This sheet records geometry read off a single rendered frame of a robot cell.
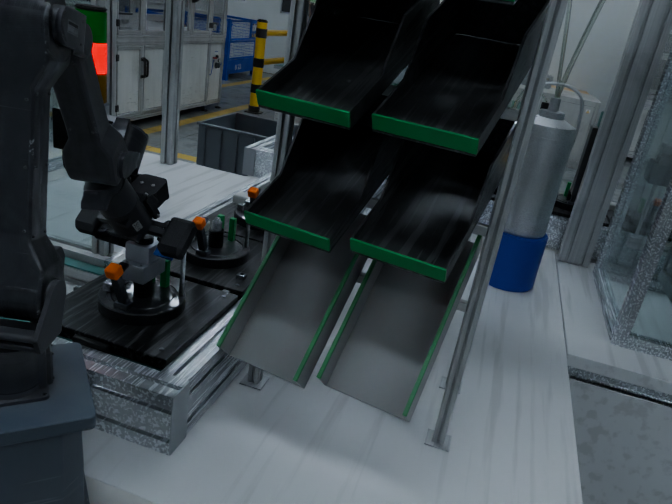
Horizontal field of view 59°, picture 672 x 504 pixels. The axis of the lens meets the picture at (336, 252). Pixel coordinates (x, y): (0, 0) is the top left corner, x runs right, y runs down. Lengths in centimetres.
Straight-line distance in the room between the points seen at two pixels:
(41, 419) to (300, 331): 36
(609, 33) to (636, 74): 951
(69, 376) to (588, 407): 111
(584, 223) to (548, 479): 105
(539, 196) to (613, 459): 63
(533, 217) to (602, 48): 986
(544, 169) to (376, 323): 79
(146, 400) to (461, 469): 48
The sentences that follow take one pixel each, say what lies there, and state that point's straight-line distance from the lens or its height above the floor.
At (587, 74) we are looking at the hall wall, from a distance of 1136.
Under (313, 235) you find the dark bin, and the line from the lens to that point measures 76.
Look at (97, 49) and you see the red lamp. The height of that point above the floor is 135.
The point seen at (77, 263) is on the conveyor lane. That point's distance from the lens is 125.
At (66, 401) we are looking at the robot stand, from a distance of 70.
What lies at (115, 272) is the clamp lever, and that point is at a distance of 94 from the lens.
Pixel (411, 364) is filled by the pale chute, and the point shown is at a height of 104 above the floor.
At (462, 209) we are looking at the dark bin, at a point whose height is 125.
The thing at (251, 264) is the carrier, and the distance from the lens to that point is 122.
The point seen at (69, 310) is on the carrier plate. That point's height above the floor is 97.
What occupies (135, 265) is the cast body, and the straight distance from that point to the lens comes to 99.
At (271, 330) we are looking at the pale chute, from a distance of 88.
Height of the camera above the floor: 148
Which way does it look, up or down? 22 degrees down
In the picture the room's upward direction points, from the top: 9 degrees clockwise
